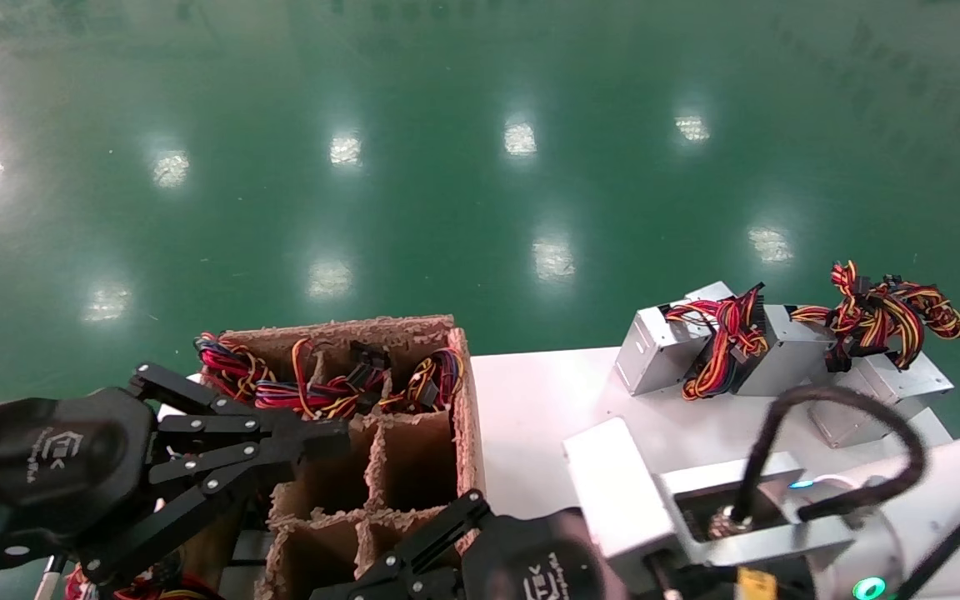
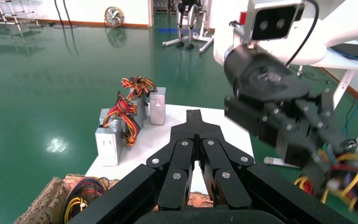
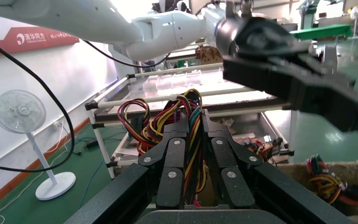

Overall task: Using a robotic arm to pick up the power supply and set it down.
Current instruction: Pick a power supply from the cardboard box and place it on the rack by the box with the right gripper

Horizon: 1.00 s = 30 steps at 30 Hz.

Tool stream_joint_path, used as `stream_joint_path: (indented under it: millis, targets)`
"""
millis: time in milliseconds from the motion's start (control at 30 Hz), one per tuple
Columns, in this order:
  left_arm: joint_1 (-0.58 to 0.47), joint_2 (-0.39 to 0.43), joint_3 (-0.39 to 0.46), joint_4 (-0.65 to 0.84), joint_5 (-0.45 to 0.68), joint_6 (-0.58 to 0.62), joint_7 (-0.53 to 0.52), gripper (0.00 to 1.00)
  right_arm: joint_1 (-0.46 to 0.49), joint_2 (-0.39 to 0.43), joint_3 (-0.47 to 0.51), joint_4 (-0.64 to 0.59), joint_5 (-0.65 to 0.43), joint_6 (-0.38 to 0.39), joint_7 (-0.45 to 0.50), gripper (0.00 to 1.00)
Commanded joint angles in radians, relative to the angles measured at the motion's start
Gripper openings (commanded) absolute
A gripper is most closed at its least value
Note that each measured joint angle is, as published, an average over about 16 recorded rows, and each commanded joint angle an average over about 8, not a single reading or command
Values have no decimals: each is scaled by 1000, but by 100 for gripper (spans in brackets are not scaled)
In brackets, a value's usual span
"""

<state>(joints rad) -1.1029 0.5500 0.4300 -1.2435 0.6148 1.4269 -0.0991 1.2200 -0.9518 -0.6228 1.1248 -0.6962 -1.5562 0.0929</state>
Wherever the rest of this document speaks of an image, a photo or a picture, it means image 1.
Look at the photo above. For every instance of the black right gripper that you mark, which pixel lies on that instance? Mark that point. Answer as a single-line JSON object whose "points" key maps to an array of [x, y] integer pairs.
{"points": [[538, 558]]}

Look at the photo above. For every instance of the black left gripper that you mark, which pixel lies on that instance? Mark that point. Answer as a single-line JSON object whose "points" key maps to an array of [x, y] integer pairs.
{"points": [[47, 475]]}

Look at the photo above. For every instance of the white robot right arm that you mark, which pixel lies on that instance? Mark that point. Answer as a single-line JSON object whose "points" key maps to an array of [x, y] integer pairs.
{"points": [[947, 475]]}

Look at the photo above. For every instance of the brown cardboard divider box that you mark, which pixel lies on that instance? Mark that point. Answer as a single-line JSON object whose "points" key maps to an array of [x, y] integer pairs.
{"points": [[413, 458]]}

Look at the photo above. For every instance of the metal shelf cart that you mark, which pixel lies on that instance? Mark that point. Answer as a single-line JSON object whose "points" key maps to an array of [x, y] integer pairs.
{"points": [[48, 579]]}

